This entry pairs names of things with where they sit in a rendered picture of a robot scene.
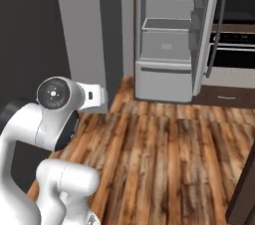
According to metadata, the grey fridge crisper drawer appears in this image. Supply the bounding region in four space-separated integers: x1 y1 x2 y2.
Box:
139 31 193 62

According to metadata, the dark brown cupboard run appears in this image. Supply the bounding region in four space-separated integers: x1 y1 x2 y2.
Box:
191 0 255 111

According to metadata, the plain grey fridge door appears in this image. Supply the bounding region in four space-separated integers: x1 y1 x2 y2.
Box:
52 0 125 114

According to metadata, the grey fridge shelf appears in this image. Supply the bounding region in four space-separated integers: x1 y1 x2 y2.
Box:
141 17 193 34

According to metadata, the grey fridge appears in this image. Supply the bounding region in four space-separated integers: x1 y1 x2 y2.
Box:
133 0 204 103

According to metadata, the grey freezer drawer front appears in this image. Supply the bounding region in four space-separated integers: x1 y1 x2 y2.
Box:
133 61 194 103

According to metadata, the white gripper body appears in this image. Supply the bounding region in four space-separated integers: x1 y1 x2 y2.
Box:
99 87 110 109

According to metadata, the dark brown counter side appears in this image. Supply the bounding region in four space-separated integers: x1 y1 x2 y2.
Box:
225 158 255 225

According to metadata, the dark fridge door handle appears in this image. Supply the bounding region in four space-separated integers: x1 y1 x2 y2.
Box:
205 0 227 80

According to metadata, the grey fridge door with shelves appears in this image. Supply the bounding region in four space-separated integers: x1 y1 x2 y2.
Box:
189 0 224 97

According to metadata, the dark freezer drawer handle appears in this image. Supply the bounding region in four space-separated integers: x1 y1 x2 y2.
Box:
139 66 192 75

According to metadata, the black built-in oven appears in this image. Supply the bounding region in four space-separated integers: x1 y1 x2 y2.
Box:
206 0 255 90

